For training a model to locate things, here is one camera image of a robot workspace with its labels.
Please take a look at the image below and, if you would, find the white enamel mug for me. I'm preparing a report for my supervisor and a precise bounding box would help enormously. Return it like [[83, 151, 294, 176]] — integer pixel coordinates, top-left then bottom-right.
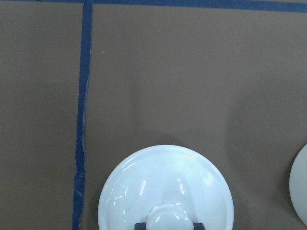
[[289, 145, 307, 226]]

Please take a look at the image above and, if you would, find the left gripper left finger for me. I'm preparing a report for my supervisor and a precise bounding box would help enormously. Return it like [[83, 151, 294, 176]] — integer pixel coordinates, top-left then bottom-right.
[[134, 222, 146, 230]]

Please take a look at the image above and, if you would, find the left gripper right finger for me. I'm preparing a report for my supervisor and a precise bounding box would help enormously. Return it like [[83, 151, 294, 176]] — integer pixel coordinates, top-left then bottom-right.
[[193, 223, 204, 230]]

